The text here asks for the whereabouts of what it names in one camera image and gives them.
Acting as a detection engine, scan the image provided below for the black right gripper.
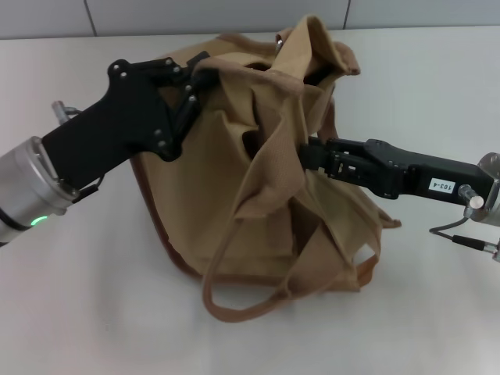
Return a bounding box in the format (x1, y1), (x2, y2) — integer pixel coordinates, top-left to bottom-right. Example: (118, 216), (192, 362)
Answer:
(300, 136), (494, 206)

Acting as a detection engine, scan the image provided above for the arm cable with metal plug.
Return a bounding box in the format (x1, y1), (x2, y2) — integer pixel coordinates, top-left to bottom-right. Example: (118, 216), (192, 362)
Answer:
(51, 100), (107, 205)
(429, 183), (500, 263)

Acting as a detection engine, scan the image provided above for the right arm cable with metal plug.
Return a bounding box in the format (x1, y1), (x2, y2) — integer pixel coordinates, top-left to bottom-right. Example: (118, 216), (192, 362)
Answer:
(429, 183), (500, 263)

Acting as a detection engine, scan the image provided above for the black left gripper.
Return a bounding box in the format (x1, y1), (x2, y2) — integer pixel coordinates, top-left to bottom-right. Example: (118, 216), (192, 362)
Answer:
(40, 50), (216, 195)

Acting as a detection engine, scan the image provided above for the left arm cable with metal plug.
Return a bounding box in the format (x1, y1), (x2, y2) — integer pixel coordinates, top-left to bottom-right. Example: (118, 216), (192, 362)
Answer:
(51, 100), (107, 205)

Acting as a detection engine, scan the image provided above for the khaki canvas food bag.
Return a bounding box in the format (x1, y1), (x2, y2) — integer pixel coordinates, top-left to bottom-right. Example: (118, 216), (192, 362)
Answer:
(127, 13), (402, 323)

